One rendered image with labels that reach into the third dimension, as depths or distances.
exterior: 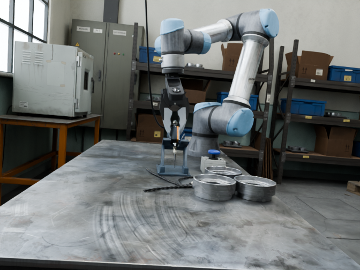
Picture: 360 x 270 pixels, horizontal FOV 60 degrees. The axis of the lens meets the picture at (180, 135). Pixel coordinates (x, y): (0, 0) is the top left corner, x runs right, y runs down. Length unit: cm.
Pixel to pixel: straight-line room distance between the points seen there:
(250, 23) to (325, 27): 421
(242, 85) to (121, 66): 347
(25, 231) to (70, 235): 7
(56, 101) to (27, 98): 25
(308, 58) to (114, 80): 271
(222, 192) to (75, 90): 236
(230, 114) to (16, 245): 90
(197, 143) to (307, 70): 356
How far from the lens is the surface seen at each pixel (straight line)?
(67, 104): 297
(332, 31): 558
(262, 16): 135
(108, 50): 467
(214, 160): 101
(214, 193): 73
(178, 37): 101
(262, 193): 78
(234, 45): 446
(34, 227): 57
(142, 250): 49
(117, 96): 460
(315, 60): 480
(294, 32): 532
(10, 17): 355
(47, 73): 302
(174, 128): 100
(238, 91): 126
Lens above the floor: 102
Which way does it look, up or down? 6 degrees down
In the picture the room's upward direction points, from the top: 5 degrees clockwise
